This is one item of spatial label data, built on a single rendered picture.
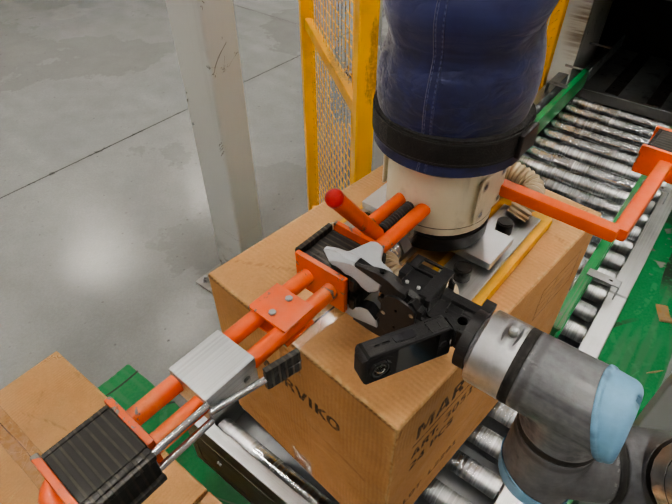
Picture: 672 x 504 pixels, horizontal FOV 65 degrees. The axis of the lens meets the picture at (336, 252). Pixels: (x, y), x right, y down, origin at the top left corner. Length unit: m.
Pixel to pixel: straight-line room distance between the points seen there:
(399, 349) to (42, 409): 1.09
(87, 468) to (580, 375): 0.47
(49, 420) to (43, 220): 1.71
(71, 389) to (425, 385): 1.01
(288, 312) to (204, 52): 1.21
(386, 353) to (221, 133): 1.37
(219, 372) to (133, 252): 2.10
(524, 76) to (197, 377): 0.51
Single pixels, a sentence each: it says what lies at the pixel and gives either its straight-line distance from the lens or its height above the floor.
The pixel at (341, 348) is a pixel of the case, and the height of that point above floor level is 1.08.
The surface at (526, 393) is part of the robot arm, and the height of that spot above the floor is 1.23.
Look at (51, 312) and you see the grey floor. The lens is 2.52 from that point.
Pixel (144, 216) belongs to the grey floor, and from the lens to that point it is 2.85.
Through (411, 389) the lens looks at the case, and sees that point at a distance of 0.73.
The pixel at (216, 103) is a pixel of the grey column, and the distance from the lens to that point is 1.78.
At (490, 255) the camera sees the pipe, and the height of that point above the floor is 1.13.
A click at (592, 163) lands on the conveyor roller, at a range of 2.35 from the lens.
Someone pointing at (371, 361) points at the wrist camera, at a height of 1.23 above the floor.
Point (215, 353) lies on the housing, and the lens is 0.59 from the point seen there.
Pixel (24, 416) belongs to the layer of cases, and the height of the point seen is 0.54.
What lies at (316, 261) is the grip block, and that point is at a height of 1.24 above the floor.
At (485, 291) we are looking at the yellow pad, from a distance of 0.84.
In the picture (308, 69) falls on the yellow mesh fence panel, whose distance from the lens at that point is 2.18.
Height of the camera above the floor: 1.69
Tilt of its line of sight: 43 degrees down
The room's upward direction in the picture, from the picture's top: straight up
